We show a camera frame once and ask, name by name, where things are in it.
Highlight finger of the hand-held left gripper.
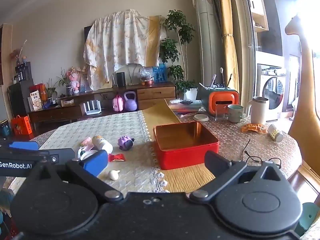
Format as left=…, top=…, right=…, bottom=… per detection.
left=0, top=141, right=40, bottom=153
left=37, top=148, right=76, bottom=166

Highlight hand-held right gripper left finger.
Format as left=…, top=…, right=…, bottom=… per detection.
left=27, top=149, right=123, bottom=202

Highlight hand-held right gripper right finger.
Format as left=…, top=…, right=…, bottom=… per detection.
left=189, top=151, right=290, bottom=202

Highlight white plastic bottle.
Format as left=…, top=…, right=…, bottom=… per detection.
left=92, top=135, right=114, bottom=154

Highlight red candy packet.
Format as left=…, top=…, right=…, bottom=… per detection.
left=108, top=153, right=126, bottom=163

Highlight red tin box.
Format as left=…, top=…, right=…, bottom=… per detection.
left=153, top=121, right=220, bottom=170

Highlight purple toy figure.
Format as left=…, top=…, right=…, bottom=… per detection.
left=118, top=135, right=135, bottom=151

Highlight orange gift bag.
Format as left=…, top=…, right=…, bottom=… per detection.
left=11, top=115, right=33, bottom=135

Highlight teal can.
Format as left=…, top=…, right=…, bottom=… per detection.
left=0, top=120, right=12, bottom=138

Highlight beige quilted tablecloth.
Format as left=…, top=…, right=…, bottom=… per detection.
left=7, top=110, right=162, bottom=196

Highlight black eyeglasses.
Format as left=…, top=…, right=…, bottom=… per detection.
left=242, top=138, right=282, bottom=169

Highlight lace floral tablecloth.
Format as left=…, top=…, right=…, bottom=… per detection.
left=175, top=110, right=303, bottom=181

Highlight cartoon snack box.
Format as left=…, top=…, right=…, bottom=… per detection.
left=30, top=90, right=43, bottom=112

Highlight black mini fridge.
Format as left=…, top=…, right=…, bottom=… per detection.
left=7, top=78, right=34, bottom=117

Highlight clear drinking glass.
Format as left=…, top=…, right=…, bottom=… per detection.
left=214, top=104, right=227, bottom=121

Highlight orange snack packet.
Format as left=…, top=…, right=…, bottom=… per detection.
left=240, top=123, right=267, bottom=134

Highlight green ceramic mug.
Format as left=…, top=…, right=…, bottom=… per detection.
left=227, top=104, right=245, bottom=124

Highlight white router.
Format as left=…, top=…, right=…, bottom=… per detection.
left=83, top=100, right=103, bottom=116

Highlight red orange paper bag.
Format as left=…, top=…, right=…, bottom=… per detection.
left=29, top=83, right=48, bottom=102

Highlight pink toy suitcase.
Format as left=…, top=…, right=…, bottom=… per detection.
left=112, top=94, right=125, bottom=112

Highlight stack of plastic folders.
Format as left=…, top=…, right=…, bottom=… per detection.
left=168, top=99, right=204, bottom=114

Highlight orange green tissue box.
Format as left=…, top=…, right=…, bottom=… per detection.
left=199, top=86, right=240, bottom=119

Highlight small yellow pill bottle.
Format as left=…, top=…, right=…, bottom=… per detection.
left=267, top=124, right=284, bottom=143

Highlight white insulated jug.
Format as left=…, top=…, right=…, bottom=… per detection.
left=246, top=96, right=270, bottom=126

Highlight small plant in dark pot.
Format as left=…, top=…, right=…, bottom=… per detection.
left=57, top=67, right=76, bottom=96

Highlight purple kettlebell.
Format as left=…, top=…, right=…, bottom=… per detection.
left=123, top=91, right=138, bottom=112

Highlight black coffee machine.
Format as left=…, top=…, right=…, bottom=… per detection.
left=13, top=62, right=33, bottom=82

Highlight yellow table runner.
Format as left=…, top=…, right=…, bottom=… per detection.
left=138, top=99, right=217, bottom=194

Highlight pink plush doll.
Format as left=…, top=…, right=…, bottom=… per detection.
left=70, top=66, right=82, bottom=93

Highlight black speaker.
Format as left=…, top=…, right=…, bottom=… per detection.
left=116, top=72, right=126, bottom=88

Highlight washing machine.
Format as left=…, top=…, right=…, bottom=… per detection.
left=256, top=63, right=287, bottom=121

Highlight wooden television cabinet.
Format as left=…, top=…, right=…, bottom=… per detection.
left=27, top=81, right=177, bottom=124

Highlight clear bag of fruit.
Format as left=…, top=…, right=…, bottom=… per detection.
left=139, top=67, right=155, bottom=86

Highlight blue gift bag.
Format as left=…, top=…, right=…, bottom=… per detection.
left=152, top=63, right=167, bottom=83

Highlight teal plastic stool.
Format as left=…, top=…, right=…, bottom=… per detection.
left=295, top=201, right=316, bottom=238

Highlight white floor air conditioner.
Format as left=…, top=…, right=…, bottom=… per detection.
left=192, top=0, right=224, bottom=91

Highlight floral cream cover cloth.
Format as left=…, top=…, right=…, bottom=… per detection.
left=83, top=9, right=168, bottom=91

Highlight tall potted plant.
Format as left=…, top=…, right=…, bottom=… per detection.
left=159, top=10, right=198, bottom=101

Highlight yellow curtain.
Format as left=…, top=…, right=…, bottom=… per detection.
left=216, top=0, right=241, bottom=98

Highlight wooden wall shelf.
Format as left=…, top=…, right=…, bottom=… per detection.
left=243, top=0, right=269, bottom=32

